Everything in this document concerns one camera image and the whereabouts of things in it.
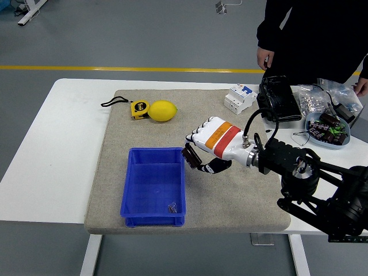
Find grey-brown mat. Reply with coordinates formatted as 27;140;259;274
83;89;291;235

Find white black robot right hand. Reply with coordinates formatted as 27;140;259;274
185;116;255;175

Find grey metal bracket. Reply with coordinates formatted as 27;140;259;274
249;232;275;247

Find black power adapter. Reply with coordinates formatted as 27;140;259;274
335;102;357;124

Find light blue bowl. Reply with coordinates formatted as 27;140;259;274
304;111;351;151

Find clear bag of blue parts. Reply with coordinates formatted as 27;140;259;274
316;78;363;114

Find person's right hand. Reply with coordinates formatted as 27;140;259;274
256;47;275;71

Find white metal frame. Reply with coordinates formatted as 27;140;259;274
16;0;48;26

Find black rectangular case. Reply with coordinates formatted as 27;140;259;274
256;75;302;123

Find white circuit breaker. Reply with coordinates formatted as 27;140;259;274
223;83;258;115

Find yellow tape measure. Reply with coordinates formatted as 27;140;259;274
100;96;150;120

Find person's left hand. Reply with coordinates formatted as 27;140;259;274
354;76;368;97

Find white table leg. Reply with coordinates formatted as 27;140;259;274
79;233;103;276
288;233;311;276

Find thin black wire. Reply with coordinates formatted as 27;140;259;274
290;129;313;146

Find person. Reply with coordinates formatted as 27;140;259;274
255;0;368;86

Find clear bag of metal nuts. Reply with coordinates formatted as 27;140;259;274
296;84;331;116

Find white table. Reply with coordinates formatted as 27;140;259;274
0;78;368;237

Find yellow lemon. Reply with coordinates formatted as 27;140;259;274
147;99;178;122

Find black desk control panel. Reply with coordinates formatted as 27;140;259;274
327;235;368;244

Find blue plastic box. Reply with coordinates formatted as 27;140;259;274
120;147;186;228

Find black adapter cable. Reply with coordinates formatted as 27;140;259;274
310;83;337;107

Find green plastic connectors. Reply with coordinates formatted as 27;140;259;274
329;124;347;136

